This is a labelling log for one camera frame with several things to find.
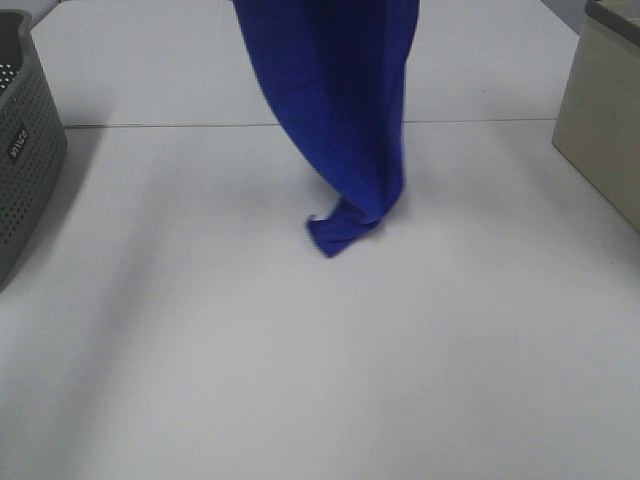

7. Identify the blue microfibre towel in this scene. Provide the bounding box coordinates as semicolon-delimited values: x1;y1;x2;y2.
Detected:
234;1;420;257

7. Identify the beige storage box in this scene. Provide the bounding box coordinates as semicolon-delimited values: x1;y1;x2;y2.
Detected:
552;1;639;228

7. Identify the grey perforated plastic basket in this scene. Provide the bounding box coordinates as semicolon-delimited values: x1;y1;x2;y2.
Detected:
1;9;68;283

